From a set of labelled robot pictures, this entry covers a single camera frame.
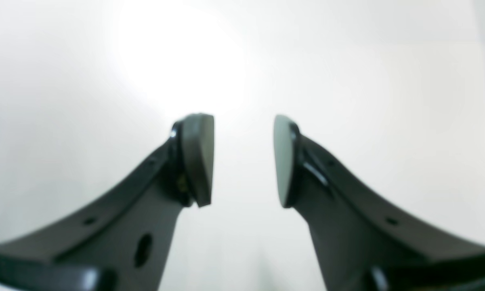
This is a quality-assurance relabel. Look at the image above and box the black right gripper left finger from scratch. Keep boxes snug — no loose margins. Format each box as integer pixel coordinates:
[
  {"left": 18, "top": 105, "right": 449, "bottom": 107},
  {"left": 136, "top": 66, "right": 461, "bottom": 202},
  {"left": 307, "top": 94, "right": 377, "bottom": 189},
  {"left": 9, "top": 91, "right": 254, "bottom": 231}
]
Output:
[{"left": 0, "top": 114, "right": 214, "bottom": 291}]

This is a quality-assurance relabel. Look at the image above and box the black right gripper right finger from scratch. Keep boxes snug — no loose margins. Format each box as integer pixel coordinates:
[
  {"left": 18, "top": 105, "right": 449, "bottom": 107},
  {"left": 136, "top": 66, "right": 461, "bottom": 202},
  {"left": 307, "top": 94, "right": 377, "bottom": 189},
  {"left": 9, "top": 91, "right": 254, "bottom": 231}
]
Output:
[{"left": 273, "top": 115, "right": 485, "bottom": 291}]

